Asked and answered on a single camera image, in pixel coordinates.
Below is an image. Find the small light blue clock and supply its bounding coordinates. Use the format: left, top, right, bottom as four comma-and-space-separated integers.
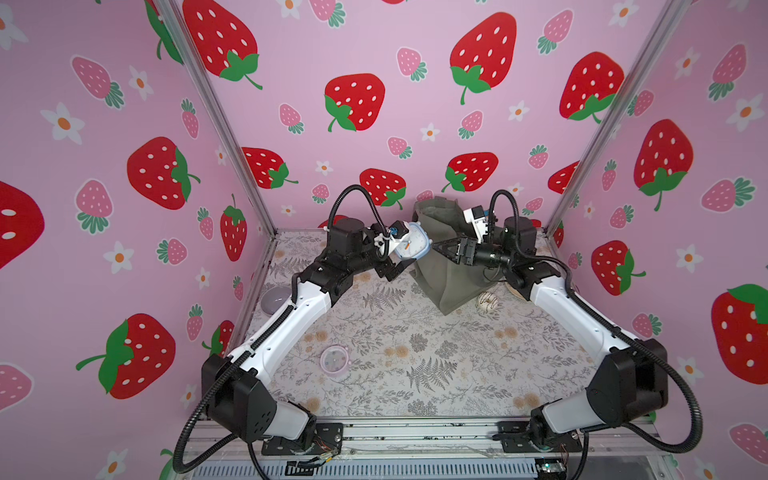
390, 222, 432, 260

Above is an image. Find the grey-green canvas tote bag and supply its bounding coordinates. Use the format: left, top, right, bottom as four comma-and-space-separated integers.
413, 197, 503, 315

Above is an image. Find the lilac round alarm clock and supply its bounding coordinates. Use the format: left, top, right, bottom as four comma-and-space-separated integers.
319, 345, 350, 377

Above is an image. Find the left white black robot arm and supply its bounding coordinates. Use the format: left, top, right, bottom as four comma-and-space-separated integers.
201, 218, 413, 448

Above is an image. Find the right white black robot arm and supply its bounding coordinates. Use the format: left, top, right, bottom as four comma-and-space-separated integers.
433, 218, 668, 436

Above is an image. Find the small patterned round trinket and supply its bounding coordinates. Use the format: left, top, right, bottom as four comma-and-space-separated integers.
475, 291, 499, 315

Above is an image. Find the lilac round dish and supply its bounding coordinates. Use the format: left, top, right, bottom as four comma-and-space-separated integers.
260, 285, 292, 316

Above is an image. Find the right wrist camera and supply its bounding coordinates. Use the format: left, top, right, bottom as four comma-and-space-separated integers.
463, 206, 488, 243

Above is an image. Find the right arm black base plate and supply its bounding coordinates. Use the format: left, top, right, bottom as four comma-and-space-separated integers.
491, 420, 583, 453

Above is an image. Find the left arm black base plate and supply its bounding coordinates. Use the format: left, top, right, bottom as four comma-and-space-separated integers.
261, 422, 344, 456

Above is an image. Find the aluminium front rail frame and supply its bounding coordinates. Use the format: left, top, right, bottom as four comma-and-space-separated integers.
179, 416, 683, 479

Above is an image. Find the right corner aluminium post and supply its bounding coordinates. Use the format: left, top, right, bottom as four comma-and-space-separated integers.
545, 0, 690, 237

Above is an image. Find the corner aluminium post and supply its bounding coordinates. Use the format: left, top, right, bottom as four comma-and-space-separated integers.
545, 0, 690, 237
156, 1, 276, 238

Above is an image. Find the left corner aluminium post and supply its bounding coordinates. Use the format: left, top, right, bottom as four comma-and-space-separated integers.
156, 1, 276, 238

